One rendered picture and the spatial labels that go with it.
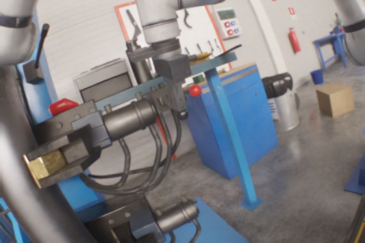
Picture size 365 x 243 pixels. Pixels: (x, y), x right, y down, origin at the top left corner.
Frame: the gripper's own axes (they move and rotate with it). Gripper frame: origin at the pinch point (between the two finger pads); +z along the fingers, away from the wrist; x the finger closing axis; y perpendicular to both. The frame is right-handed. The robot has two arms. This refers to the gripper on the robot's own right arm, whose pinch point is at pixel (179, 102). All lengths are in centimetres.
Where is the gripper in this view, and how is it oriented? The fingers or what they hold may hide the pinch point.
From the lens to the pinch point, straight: 51.7
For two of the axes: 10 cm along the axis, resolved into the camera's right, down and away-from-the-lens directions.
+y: 8.7, -3.8, 3.3
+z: 2.2, 8.7, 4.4
